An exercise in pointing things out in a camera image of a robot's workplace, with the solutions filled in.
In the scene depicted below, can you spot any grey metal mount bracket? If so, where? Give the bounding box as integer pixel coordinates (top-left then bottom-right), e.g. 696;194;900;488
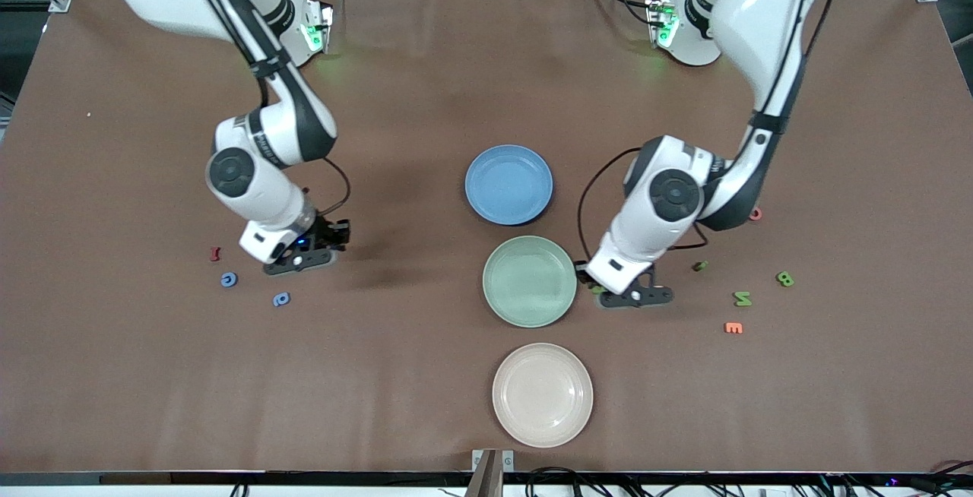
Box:
465;448;515;497

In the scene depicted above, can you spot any brown table cover sheet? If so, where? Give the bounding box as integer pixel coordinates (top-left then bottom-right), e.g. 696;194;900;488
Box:
0;0;973;475

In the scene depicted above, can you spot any blue plate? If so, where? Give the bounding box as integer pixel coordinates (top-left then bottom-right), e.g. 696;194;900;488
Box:
464;144;554;226

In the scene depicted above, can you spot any green plate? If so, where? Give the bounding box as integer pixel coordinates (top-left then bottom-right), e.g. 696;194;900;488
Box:
482;236;578;328

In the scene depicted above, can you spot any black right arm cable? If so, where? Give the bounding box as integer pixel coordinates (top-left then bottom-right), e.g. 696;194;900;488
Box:
179;0;353;218

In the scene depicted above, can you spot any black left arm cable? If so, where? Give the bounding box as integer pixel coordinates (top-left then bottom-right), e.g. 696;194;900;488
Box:
576;0;841;264

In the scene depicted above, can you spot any beige plate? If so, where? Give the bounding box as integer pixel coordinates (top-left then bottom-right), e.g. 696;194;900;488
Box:
492;343;594;449

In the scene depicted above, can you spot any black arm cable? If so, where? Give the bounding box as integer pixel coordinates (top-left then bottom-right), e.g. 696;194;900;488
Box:
179;0;353;218
576;0;841;264

